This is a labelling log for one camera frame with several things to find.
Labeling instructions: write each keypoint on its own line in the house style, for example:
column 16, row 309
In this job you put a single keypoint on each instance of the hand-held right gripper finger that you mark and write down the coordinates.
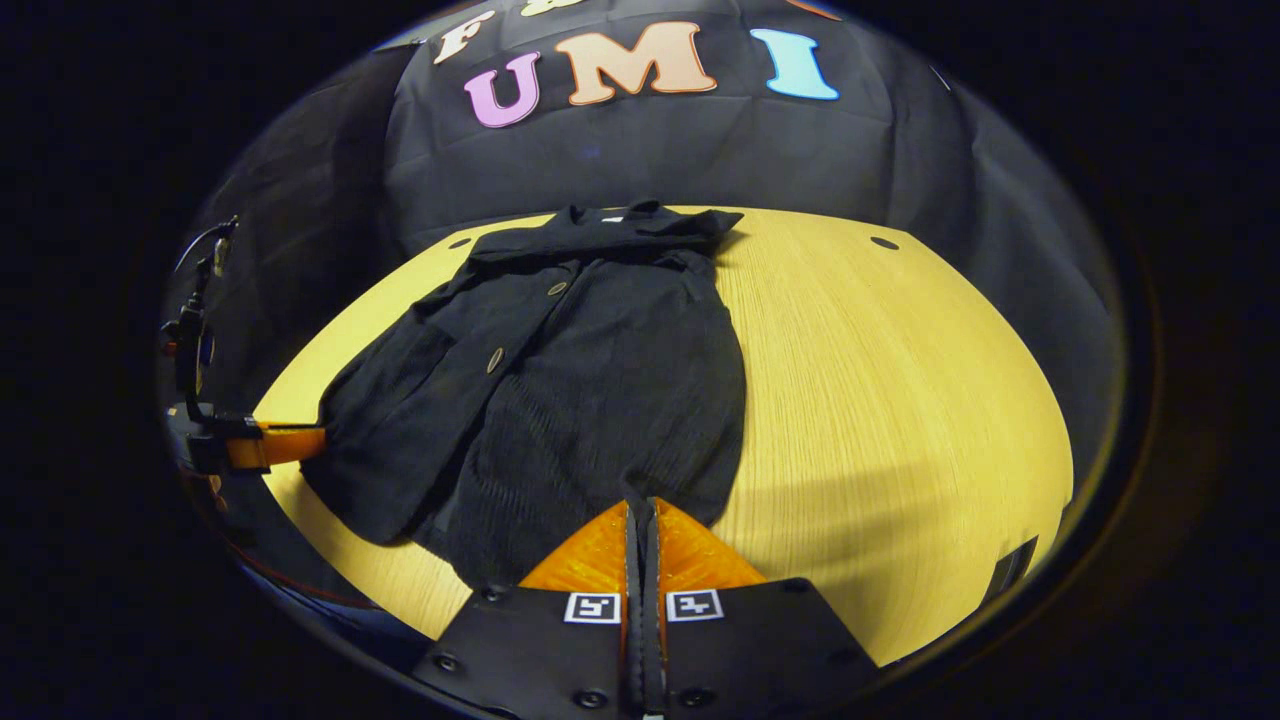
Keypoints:
column 652, row 560
column 632, row 560

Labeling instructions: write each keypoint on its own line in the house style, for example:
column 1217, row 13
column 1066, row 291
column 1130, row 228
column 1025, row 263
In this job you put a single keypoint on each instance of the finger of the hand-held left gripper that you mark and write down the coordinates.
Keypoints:
column 285, row 443

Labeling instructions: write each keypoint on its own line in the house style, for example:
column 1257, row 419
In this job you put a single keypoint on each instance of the black button-up shirt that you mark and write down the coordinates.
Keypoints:
column 600, row 420

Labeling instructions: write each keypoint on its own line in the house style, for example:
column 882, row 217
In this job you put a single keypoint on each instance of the black backdrop cloth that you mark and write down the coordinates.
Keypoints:
column 650, row 150

